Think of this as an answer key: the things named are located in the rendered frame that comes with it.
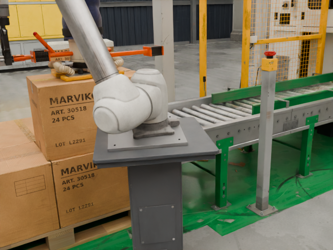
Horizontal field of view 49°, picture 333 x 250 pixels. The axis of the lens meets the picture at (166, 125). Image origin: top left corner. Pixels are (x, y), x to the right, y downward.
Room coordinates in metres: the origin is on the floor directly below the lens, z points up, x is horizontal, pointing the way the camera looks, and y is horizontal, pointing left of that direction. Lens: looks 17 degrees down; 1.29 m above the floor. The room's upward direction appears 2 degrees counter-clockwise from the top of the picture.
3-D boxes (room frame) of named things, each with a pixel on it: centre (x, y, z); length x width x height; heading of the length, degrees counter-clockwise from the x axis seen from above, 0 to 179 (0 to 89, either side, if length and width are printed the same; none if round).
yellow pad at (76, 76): (2.03, 0.40, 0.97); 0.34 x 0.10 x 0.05; 121
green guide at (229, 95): (3.30, -1.04, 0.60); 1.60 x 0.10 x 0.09; 121
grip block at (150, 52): (2.04, 0.06, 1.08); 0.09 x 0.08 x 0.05; 31
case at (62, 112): (2.10, 0.46, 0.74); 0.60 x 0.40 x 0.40; 117
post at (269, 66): (2.16, -0.62, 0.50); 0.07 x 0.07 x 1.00; 31
